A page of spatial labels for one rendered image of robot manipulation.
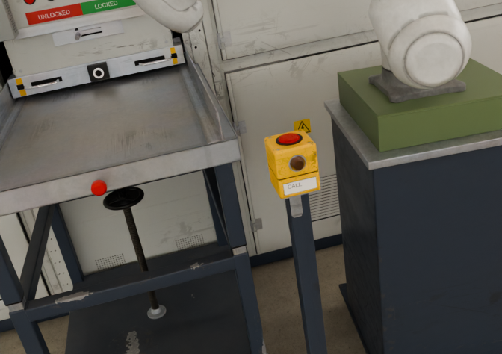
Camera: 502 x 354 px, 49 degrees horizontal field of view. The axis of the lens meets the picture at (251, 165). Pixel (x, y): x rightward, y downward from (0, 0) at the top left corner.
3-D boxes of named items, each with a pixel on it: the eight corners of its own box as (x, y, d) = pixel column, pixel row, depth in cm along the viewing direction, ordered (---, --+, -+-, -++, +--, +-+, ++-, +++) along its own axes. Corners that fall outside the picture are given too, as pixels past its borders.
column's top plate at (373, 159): (466, 81, 163) (466, 74, 162) (554, 135, 124) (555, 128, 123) (323, 107, 161) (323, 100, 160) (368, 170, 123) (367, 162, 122)
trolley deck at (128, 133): (241, 160, 123) (237, 136, 120) (-46, 227, 115) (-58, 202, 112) (201, 80, 183) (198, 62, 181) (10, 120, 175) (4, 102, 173)
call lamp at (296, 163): (309, 172, 100) (307, 155, 98) (291, 176, 99) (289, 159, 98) (307, 169, 101) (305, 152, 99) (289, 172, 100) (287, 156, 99)
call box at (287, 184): (321, 191, 103) (316, 142, 99) (281, 201, 102) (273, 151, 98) (308, 173, 111) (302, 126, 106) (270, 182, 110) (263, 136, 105)
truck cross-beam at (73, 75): (185, 63, 177) (181, 44, 174) (13, 98, 170) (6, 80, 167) (184, 59, 181) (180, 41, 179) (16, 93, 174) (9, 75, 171)
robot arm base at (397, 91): (428, 66, 148) (428, 45, 145) (468, 90, 128) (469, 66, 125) (361, 77, 146) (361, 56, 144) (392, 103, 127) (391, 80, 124)
